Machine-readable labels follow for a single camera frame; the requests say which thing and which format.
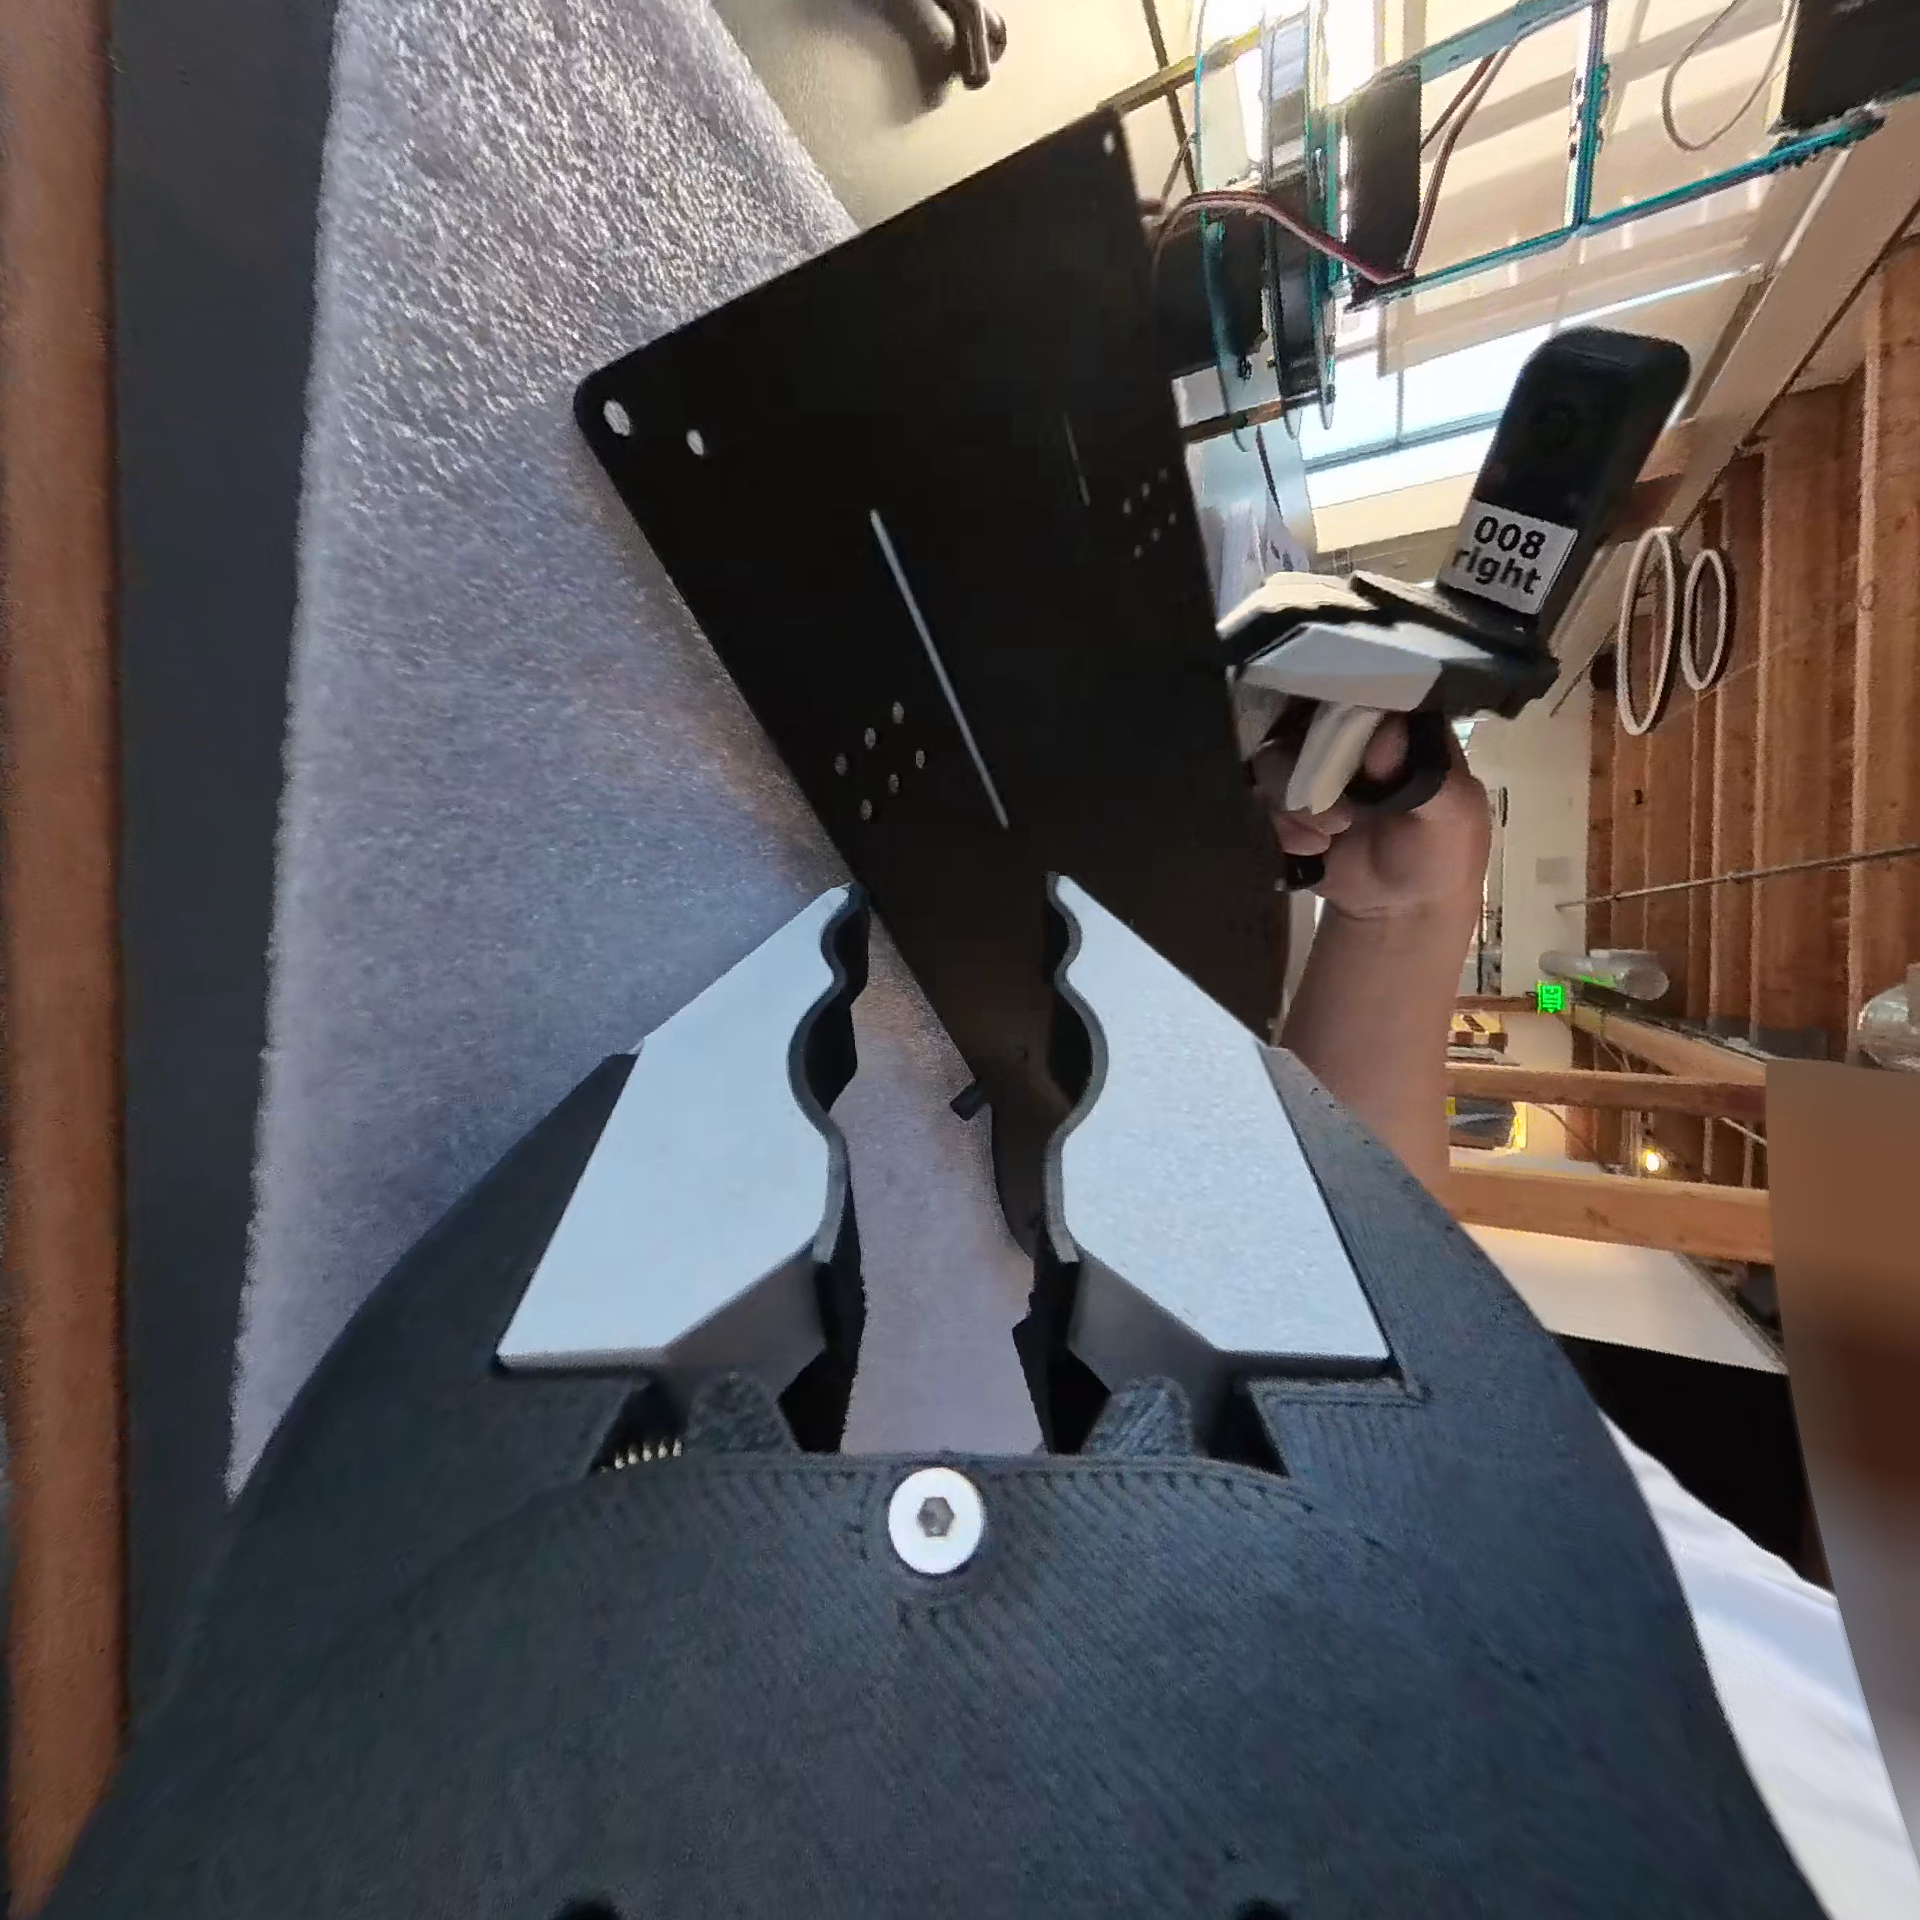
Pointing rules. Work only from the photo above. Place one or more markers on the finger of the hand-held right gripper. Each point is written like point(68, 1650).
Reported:
point(1307, 608)
point(1349, 664)

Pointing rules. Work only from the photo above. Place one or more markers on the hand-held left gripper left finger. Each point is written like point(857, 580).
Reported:
point(691, 1186)

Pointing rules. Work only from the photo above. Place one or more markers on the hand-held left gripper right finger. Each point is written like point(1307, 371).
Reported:
point(1215, 1200)

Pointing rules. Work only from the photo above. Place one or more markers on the black metal plate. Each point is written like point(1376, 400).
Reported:
point(932, 451)

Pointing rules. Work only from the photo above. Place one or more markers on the blue toy robot arm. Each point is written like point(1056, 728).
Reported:
point(1382, 150)

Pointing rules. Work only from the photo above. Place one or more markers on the person's right forearm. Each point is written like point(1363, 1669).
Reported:
point(1365, 1021)

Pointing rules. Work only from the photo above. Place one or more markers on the person's right hand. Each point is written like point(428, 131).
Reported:
point(1395, 862)

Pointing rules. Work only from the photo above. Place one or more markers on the white foam sheet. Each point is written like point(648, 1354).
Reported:
point(494, 675)

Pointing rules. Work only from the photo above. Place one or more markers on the small metal part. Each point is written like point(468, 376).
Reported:
point(961, 37)

